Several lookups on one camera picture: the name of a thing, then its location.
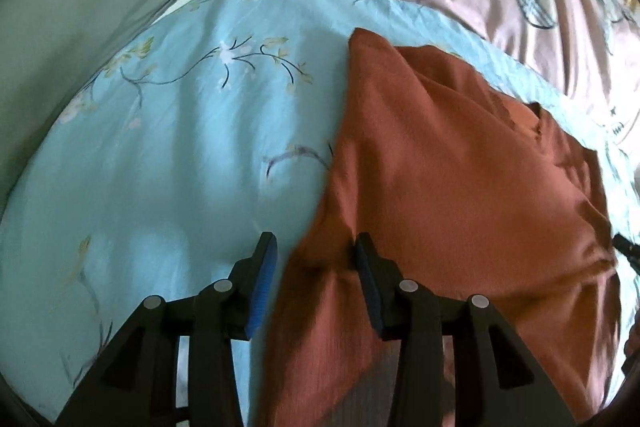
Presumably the rust orange garment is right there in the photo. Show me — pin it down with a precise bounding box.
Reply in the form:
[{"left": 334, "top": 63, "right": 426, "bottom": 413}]
[{"left": 246, "top": 28, "right": 623, "bottom": 427}]

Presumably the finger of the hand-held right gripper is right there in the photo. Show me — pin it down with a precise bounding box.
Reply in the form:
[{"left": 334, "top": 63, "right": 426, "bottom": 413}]
[{"left": 613, "top": 233, "right": 640, "bottom": 269}]

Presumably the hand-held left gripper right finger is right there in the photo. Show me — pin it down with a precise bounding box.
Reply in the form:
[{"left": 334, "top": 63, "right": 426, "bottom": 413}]
[{"left": 354, "top": 233, "right": 578, "bottom": 427}]

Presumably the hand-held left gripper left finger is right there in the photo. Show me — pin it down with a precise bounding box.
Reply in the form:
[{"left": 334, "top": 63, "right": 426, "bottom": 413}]
[{"left": 54, "top": 232, "right": 278, "bottom": 427}]

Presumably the light blue floral bedsheet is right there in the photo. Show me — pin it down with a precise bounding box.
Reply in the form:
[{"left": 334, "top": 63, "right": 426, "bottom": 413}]
[{"left": 0, "top": 0, "right": 640, "bottom": 425}]

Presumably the sage green pillow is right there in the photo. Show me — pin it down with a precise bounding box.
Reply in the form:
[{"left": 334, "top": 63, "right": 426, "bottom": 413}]
[{"left": 0, "top": 0, "right": 240, "bottom": 208}]

